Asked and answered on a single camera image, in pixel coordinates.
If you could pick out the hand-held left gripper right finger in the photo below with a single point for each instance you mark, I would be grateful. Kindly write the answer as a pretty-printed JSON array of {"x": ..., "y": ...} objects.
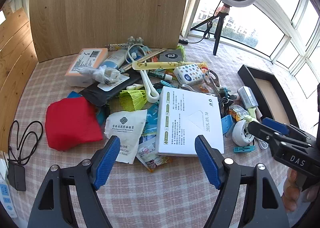
[{"x": 207, "y": 163}]

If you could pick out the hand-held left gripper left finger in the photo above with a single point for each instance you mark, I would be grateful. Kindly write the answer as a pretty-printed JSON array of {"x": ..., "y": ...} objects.
[{"x": 107, "y": 163}]

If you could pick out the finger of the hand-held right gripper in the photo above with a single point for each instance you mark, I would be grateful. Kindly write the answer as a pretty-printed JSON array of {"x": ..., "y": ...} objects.
[
  {"x": 260, "y": 130},
  {"x": 275, "y": 124}
]

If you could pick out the white round mini speaker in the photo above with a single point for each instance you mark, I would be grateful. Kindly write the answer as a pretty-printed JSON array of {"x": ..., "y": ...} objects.
[{"x": 241, "y": 133}]

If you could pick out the grey metal tin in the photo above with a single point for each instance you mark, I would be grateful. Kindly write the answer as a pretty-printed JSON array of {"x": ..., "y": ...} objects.
[{"x": 247, "y": 97}]

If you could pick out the coffee creamer packet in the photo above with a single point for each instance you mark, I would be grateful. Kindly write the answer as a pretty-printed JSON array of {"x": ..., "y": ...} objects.
[{"x": 152, "y": 158}]

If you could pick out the black rectangular tray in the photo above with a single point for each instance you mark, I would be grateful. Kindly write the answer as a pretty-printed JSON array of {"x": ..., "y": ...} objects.
[{"x": 260, "y": 70}]

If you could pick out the yellow-green shuttlecock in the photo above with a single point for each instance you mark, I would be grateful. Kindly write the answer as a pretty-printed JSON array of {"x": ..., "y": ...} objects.
[{"x": 133, "y": 100}]

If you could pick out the black pouch with white label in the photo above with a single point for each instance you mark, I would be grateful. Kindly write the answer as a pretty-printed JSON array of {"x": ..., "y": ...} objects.
[{"x": 100, "y": 95}]

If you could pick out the long yellow stick packet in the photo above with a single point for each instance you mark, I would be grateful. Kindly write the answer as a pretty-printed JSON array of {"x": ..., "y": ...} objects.
[{"x": 155, "y": 66}]

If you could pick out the person's right hand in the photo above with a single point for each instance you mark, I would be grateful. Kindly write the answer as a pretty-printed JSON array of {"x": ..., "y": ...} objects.
[{"x": 292, "y": 193}]

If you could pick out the pale yellow plastic clip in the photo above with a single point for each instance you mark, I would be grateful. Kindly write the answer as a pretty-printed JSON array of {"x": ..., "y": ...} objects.
[{"x": 253, "y": 115}]

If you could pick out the teal clothes peg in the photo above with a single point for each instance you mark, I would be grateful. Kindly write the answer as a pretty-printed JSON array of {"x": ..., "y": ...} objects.
[{"x": 245, "y": 150}]

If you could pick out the clear candy packet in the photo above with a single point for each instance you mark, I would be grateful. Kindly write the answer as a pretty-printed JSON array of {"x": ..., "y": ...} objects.
[{"x": 238, "y": 112}]

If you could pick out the white paper sachet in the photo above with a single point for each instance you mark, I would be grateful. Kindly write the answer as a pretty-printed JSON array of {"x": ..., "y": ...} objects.
[{"x": 125, "y": 133}]

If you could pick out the red cloth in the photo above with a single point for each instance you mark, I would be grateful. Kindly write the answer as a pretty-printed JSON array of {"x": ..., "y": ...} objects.
[{"x": 72, "y": 125}]

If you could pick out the pink plaid tablecloth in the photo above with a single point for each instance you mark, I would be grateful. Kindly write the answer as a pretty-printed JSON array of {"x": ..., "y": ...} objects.
[{"x": 150, "y": 193}]

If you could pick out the blue printed sachet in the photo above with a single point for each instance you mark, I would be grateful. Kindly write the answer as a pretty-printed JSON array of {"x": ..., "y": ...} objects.
[{"x": 151, "y": 123}]

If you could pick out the silver scissors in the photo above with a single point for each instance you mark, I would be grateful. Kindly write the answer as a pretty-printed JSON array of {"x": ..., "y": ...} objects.
[{"x": 212, "y": 82}]

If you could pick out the small red-capped figurine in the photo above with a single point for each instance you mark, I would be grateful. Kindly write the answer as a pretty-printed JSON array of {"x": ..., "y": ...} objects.
[{"x": 205, "y": 69}]

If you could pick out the dotted tissue pack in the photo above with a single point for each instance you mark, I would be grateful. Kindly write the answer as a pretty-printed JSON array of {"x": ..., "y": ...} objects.
[{"x": 190, "y": 74}]

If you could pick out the crumpled clear plastic wrapper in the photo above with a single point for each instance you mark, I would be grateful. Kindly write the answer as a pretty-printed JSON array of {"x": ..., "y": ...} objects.
[{"x": 100, "y": 73}]

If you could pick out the black tripod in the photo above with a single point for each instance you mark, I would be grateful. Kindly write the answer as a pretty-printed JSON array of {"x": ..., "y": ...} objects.
[{"x": 217, "y": 40}]

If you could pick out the pink and white wipes box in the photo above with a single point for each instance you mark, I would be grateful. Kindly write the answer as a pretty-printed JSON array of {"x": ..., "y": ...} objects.
[{"x": 82, "y": 65}]

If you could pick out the green lip balm tube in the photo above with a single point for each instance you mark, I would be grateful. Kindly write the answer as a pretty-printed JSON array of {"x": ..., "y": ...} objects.
[{"x": 157, "y": 74}]

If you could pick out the blue and white tube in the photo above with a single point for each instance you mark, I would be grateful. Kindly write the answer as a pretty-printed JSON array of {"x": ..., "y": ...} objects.
[{"x": 113, "y": 59}]

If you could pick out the white power strip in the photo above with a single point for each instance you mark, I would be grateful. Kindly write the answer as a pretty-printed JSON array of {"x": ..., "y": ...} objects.
[{"x": 6, "y": 193}]

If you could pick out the wooden chopsticks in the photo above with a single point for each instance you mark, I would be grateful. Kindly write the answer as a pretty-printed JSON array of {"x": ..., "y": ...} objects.
[{"x": 145, "y": 59}]

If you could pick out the black square sachet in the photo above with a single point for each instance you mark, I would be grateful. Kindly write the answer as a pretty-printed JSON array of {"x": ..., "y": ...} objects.
[{"x": 171, "y": 56}]

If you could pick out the bright green packet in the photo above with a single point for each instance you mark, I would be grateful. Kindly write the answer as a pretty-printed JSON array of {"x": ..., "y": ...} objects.
[{"x": 181, "y": 48}]

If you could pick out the dotted white pen case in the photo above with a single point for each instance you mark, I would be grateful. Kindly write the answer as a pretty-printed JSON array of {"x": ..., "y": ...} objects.
[{"x": 117, "y": 46}]

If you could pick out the grey knobby toy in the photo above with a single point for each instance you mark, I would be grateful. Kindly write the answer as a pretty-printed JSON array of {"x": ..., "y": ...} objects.
[{"x": 135, "y": 41}]

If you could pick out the pine plank panel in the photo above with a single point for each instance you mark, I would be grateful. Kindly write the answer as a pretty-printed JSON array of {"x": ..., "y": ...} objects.
[{"x": 15, "y": 68}]

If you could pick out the white window frame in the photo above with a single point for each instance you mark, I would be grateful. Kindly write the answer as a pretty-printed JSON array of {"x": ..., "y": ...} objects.
[{"x": 270, "y": 8}]

